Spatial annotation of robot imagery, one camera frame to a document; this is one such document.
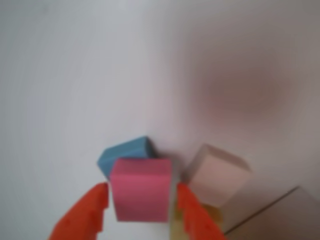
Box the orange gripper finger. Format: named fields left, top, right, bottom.
left=176, top=182, right=228, bottom=240
left=47, top=182, right=110, bottom=240

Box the pink foam cuboid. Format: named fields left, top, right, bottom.
left=109, top=157, right=173, bottom=223

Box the yellow foam cuboid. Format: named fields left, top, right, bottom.
left=169, top=201, right=224, bottom=240

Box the cream white foam cuboid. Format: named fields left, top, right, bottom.
left=183, top=143, right=251, bottom=209

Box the blue foam cuboid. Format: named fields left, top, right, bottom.
left=96, top=135, right=159, bottom=181

